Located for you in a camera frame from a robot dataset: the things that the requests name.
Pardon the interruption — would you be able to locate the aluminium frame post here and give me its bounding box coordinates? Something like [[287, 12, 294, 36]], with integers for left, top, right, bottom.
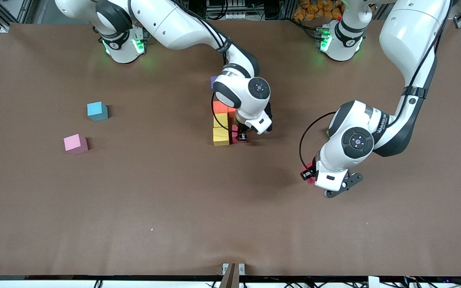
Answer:
[[281, 0, 297, 20]]

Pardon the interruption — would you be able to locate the pink foam cube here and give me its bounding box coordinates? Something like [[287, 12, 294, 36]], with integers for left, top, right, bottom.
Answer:
[[63, 134, 89, 155]]

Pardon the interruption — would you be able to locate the brown wooden strip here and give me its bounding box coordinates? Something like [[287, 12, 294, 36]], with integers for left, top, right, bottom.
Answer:
[[219, 263, 241, 288]]

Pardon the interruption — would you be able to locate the orange yellow objects bag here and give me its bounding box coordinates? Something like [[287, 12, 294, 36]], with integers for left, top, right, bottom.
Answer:
[[293, 0, 345, 21]]

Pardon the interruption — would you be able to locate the cyan foam cube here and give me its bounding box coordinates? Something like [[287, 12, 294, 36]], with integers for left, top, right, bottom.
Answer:
[[87, 101, 108, 122]]

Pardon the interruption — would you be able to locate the small metal bracket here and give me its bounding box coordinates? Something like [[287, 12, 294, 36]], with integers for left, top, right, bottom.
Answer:
[[222, 263, 246, 276]]

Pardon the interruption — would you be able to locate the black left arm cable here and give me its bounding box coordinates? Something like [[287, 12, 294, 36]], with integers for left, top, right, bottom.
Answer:
[[299, 0, 453, 172]]

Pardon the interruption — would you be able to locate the red foam cube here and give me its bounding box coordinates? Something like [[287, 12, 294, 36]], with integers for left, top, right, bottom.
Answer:
[[302, 162, 317, 185], [230, 124, 249, 144]]

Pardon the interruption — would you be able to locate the black cable bundle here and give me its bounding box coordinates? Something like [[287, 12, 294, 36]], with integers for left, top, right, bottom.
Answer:
[[399, 269, 461, 288]]

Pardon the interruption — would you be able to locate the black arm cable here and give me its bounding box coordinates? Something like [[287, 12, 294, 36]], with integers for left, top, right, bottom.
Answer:
[[174, 0, 256, 134], [299, 0, 453, 172]]

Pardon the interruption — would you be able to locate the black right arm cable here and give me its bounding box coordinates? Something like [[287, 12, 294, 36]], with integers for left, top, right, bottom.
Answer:
[[174, 0, 256, 134]]

